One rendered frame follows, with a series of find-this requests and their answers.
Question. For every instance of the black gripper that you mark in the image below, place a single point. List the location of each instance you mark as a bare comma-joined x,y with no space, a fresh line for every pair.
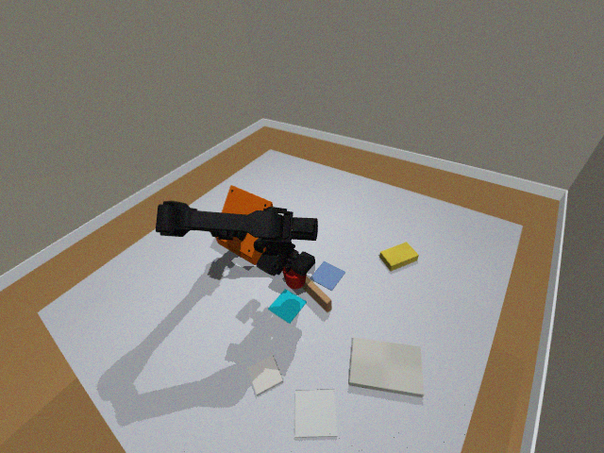
300,263

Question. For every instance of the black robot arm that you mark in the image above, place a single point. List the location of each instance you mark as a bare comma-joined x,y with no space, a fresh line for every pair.
177,219

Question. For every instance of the yellow block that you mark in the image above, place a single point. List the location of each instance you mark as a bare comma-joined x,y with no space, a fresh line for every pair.
398,256

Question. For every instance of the dark red cup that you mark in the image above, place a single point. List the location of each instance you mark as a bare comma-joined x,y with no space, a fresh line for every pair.
294,280

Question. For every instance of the brown wooden bar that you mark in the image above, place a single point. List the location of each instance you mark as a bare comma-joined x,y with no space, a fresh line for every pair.
317,295

